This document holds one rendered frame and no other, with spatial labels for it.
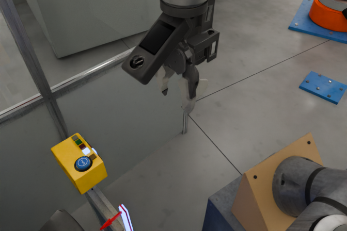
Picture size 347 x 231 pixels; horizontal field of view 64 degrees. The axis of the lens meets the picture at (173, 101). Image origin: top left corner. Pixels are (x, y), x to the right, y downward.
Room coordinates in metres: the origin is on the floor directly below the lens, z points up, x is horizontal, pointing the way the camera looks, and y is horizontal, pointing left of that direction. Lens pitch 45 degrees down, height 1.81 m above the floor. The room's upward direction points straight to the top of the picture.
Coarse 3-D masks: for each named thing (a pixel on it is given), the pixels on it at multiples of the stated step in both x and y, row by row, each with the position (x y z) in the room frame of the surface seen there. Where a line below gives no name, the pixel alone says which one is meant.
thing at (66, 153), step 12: (60, 144) 0.53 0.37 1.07; (72, 144) 0.53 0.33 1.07; (60, 156) 0.49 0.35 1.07; (72, 156) 0.49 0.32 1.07; (72, 168) 0.45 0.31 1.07; (96, 168) 0.45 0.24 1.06; (72, 180) 0.42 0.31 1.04; (84, 180) 0.42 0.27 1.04; (96, 180) 0.44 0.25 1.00; (84, 192) 0.41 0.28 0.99
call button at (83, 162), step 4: (84, 156) 0.48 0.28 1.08; (80, 160) 0.47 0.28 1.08; (84, 160) 0.47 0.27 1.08; (88, 160) 0.47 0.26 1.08; (76, 164) 0.45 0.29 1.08; (80, 164) 0.45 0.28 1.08; (84, 164) 0.45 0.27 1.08; (88, 164) 0.45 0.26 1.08; (80, 168) 0.44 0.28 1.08; (84, 168) 0.44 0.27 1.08
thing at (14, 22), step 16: (0, 0) 0.83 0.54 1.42; (16, 16) 0.85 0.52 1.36; (16, 32) 0.83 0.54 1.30; (32, 48) 0.85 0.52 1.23; (32, 64) 0.84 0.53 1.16; (112, 64) 1.06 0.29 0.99; (80, 80) 0.94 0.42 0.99; (48, 96) 0.84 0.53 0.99; (16, 112) 0.75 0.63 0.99; (64, 128) 0.84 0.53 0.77
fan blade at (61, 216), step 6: (60, 210) 0.26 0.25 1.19; (54, 216) 0.25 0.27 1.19; (60, 216) 0.25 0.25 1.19; (66, 216) 0.25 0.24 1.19; (48, 222) 0.24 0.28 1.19; (54, 222) 0.24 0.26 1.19; (60, 222) 0.24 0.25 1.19; (66, 222) 0.24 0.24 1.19; (72, 222) 0.24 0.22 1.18; (42, 228) 0.23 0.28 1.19; (48, 228) 0.23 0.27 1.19; (54, 228) 0.23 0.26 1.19; (60, 228) 0.23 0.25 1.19; (66, 228) 0.23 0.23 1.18; (72, 228) 0.23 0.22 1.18; (78, 228) 0.23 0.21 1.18
